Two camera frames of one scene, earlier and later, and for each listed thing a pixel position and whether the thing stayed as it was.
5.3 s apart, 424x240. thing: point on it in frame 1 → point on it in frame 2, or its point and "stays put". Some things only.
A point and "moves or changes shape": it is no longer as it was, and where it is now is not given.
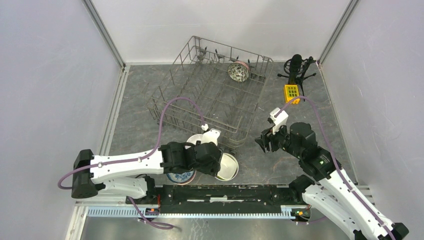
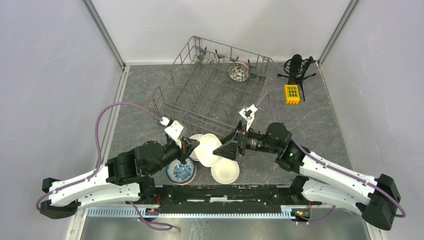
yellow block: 290,91 stays put
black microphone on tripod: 296,67 stays put
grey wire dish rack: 214,87 stays put
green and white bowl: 228,167 moves or changes shape
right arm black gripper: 262,142 → 229,150
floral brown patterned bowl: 239,71 stays put
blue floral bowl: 181,177 stays put
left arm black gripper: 212,168 → 187,145
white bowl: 229,167 stays put
